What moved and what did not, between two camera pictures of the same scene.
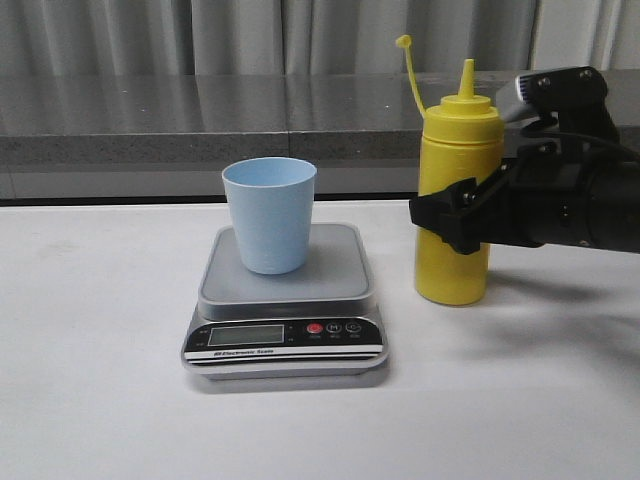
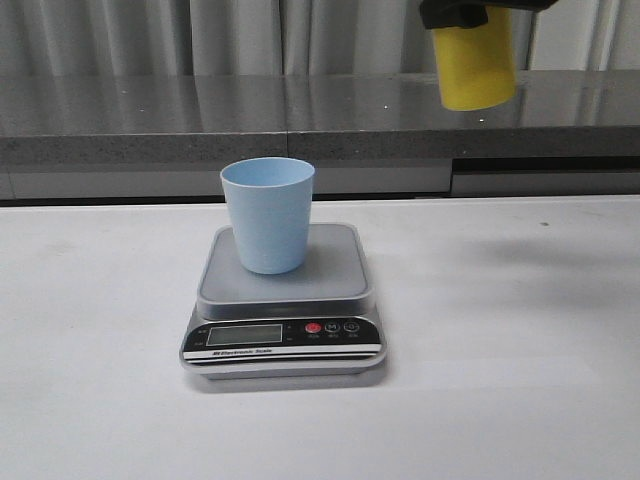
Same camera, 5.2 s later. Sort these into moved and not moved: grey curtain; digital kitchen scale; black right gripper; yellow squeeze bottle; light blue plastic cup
Moved: yellow squeeze bottle; black right gripper
Not moved: light blue plastic cup; grey curtain; digital kitchen scale
